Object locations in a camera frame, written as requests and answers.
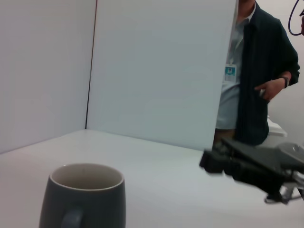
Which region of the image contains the dark hanging cable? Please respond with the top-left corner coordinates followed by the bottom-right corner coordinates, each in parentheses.
top-left (287, 0), bottom-right (304, 36)

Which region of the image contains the person left hand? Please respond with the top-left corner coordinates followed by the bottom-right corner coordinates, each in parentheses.
top-left (255, 78), bottom-right (285, 102)

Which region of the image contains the person in dark jacket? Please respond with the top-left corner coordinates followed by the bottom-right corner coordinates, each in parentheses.
top-left (215, 0), bottom-right (300, 146)

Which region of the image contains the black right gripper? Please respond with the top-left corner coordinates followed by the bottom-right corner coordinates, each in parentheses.
top-left (199, 137), bottom-right (304, 193)

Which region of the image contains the white background box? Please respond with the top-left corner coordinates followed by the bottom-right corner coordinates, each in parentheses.
top-left (267, 115), bottom-right (287, 137)

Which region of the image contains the grey ceramic cup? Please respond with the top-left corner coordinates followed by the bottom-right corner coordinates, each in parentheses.
top-left (39, 163), bottom-right (126, 228)

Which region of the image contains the teal id badge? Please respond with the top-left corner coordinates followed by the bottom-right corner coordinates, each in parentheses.
top-left (224, 63), bottom-right (238, 84)

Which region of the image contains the silver connector with cable loop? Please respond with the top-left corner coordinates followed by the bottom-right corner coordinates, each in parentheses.
top-left (265, 175), bottom-right (304, 205)

